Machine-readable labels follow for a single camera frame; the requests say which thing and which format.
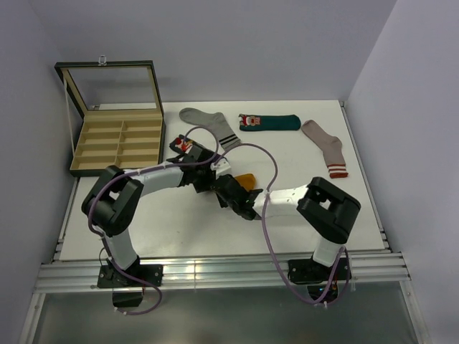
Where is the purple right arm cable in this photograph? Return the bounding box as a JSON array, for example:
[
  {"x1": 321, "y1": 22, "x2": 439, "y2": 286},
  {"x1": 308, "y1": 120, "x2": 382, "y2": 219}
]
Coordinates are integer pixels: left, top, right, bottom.
[{"x1": 211, "y1": 143, "x2": 354, "y2": 308}]

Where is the black compartment box beige lining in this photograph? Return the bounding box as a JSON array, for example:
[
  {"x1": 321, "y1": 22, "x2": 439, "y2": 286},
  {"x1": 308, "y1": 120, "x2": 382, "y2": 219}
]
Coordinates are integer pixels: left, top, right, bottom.
[{"x1": 55, "y1": 56, "x2": 166, "y2": 178}]

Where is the navy santa sock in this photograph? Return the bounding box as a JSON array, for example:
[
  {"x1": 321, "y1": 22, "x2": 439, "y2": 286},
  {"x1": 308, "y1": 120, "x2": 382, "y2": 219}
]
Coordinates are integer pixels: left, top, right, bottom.
[{"x1": 169, "y1": 135, "x2": 202, "y2": 156}]

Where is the dark green reindeer sock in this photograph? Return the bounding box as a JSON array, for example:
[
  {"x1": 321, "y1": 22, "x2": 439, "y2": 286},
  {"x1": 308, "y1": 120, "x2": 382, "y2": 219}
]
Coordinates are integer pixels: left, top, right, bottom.
[{"x1": 239, "y1": 114, "x2": 301, "y2": 132}]

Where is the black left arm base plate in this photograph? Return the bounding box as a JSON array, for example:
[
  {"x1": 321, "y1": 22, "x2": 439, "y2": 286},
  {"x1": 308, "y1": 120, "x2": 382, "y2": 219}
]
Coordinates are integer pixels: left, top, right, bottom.
[{"x1": 97, "y1": 264, "x2": 163, "y2": 289}]

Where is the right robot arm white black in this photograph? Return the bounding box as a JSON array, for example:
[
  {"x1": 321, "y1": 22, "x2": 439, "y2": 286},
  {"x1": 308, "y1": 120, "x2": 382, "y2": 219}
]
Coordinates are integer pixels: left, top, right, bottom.
[{"x1": 211, "y1": 175, "x2": 361, "y2": 280}]

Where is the taupe sock red cuff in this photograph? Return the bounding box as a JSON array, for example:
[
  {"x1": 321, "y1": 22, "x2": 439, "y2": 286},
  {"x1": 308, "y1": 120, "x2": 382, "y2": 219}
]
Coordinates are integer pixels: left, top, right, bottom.
[{"x1": 301, "y1": 120, "x2": 349, "y2": 178}]

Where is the grey striped sock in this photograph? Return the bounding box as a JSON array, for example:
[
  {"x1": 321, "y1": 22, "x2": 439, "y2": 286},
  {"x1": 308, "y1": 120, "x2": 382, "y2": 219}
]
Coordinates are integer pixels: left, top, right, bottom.
[{"x1": 179, "y1": 107, "x2": 242, "y2": 151}]

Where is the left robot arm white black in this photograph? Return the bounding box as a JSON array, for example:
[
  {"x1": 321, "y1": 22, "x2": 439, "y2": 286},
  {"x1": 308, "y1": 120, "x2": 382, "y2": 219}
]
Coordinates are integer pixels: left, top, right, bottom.
[{"x1": 82, "y1": 145, "x2": 218, "y2": 286}]

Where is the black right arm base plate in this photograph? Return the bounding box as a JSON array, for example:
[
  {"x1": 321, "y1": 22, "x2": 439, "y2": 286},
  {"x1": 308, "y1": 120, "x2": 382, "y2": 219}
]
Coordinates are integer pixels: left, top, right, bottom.
[{"x1": 288, "y1": 257, "x2": 352, "y2": 285}]

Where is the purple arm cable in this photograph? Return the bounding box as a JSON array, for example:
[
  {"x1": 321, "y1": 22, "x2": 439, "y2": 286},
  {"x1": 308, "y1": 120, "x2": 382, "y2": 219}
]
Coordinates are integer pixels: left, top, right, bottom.
[
  {"x1": 211, "y1": 143, "x2": 354, "y2": 308},
  {"x1": 89, "y1": 125, "x2": 222, "y2": 316}
]

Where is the aluminium rail frame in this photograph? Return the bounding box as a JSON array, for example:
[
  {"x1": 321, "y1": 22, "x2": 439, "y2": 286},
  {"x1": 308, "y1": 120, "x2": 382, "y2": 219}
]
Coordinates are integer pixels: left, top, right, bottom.
[{"x1": 20, "y1": 100, "x2": 430, "y2": 343}]

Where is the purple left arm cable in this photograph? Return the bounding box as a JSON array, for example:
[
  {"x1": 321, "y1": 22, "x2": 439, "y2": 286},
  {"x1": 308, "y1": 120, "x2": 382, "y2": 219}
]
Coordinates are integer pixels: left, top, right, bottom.
[{"x1": 89, "y1": 125, "x2": 222, "y2": 316}]

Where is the mustard yellow sock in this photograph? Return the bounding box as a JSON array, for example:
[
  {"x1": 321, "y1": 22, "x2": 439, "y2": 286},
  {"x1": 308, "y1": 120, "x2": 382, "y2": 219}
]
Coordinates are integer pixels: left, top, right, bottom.
[{"x1": 235, "y1": 173, "x2": 257, "y2": 191}]

